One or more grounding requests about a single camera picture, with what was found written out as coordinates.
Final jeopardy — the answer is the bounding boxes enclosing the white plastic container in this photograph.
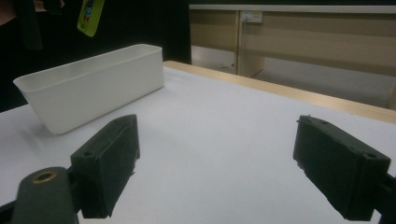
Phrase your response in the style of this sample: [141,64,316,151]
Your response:
[12,43,165,135]

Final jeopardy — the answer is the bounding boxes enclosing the beige wooden shelving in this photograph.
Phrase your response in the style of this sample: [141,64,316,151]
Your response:
[189,4,396,110]

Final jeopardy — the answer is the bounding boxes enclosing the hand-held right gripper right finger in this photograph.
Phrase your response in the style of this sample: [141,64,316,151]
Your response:
[292,114,392,222]

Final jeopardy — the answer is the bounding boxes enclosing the wooden table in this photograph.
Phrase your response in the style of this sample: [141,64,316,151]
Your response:
[163,60,396,125]

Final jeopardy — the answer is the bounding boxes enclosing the white wall socket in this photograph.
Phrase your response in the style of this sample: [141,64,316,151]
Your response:
[241,11,263,24]

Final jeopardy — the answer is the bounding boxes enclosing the black curtain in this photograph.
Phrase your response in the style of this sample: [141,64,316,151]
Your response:
[0,0,191,113]

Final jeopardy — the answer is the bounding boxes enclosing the green snack packet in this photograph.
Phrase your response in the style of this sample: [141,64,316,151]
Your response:
[77,0,106,38]

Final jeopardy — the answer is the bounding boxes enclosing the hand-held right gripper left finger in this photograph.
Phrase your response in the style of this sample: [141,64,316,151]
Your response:
[70,114,141,219]

